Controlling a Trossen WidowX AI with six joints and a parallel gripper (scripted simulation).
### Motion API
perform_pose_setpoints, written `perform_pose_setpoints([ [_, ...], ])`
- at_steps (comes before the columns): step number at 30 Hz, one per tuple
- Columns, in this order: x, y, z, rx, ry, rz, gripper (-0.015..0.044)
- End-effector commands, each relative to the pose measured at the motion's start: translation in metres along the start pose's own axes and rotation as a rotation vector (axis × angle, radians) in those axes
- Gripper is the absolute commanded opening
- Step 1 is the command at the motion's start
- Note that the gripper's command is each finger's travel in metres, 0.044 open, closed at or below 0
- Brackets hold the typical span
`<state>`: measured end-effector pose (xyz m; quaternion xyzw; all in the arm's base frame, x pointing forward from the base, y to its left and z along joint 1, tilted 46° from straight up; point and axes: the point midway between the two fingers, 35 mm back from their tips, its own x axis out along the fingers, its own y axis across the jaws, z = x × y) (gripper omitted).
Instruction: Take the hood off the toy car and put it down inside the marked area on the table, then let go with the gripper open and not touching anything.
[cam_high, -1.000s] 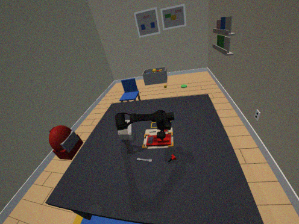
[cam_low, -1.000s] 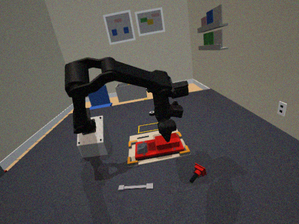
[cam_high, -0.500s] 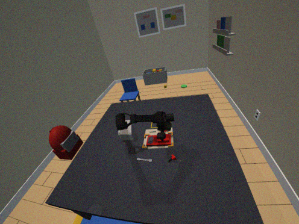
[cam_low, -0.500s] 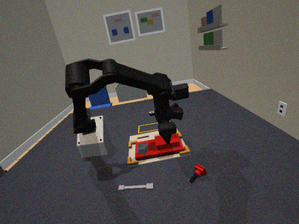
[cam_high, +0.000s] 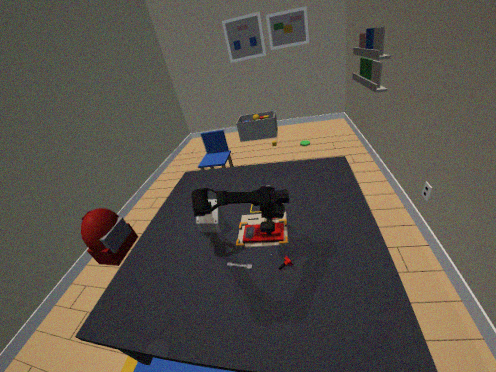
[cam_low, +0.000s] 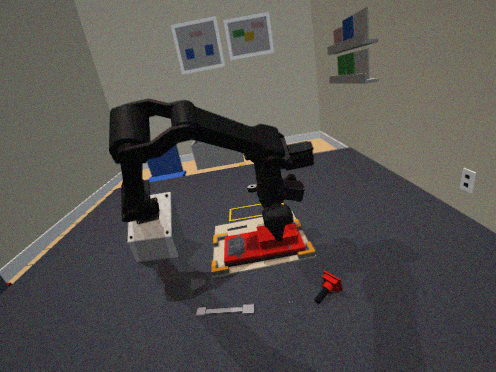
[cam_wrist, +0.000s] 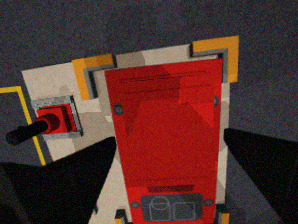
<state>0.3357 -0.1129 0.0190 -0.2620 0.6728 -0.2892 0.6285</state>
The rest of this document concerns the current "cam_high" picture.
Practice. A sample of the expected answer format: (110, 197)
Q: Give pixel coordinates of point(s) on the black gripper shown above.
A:
(268, 226)

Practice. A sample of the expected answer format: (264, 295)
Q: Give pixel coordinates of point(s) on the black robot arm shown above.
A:
(265, 196)

